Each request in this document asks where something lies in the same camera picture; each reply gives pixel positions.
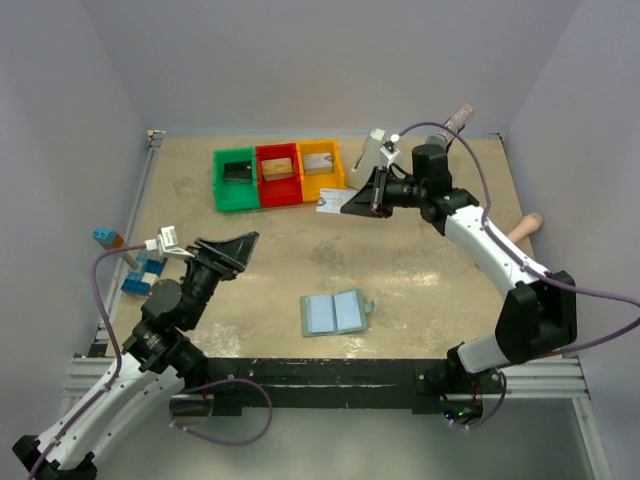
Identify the blue orange brick hammer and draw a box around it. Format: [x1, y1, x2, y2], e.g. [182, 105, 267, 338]
[93, 228, 138, 270]

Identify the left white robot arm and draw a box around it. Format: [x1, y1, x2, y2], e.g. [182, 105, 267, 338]
[12, 227, 260, 479]

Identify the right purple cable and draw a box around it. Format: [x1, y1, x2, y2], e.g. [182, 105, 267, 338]
[397, 121, 640, 356]

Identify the blue toy brick stack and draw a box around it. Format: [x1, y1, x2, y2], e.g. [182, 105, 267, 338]
[121, 251, 167, 297]

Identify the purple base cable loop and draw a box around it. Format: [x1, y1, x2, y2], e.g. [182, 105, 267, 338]
[168, 370, 274, 446]

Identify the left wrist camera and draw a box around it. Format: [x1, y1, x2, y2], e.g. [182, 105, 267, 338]
[144, 226, 193, 260]

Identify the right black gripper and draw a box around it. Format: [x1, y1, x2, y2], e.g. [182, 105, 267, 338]
[341, 166, 427, 219]

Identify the yellow plastic bin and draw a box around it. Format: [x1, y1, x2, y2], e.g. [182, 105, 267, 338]
[296, 139, 346, 203]

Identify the silver card in bin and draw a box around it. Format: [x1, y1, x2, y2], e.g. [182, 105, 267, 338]
[302, 152, 334, 175]

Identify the tan card in bin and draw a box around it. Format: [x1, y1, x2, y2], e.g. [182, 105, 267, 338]
[260, 157, 294, 181]

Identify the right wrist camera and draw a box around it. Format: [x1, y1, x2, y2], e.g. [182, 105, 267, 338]
[380, 133, 401, 169]

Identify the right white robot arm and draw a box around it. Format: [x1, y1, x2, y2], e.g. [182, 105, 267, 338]
[341, 141, 577, 392]

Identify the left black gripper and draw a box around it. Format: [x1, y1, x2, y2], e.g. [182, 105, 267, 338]
[185, 231, 261, 328]

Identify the white credit card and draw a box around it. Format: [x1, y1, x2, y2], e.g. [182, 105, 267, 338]
[316, 188, 356, 214]

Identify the red plastic bin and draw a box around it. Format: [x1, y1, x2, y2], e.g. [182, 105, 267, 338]
[255, 143, 303, 208]

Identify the green plastic bin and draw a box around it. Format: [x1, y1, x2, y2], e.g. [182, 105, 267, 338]
[212, 147, 260, 213]

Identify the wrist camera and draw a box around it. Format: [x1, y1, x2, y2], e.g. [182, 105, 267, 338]
[380, 133, 401, 169]
[144, 226, 193, 260]

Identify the black card in bin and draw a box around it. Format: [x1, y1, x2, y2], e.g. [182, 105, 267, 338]
[222, 161, 253, 184]

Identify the green card holder wallet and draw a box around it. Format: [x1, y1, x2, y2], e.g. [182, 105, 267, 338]
[300, 289, 375, 337]

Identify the grey glitter microphone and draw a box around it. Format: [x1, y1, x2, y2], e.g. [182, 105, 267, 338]
[425, 104, 474, 150]

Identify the white metronome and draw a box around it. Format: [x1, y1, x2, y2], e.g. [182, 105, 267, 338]
[345, 129, 387, 190]

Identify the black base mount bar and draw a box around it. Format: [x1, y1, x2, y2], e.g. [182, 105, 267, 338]
[169, 356, 501, 416]

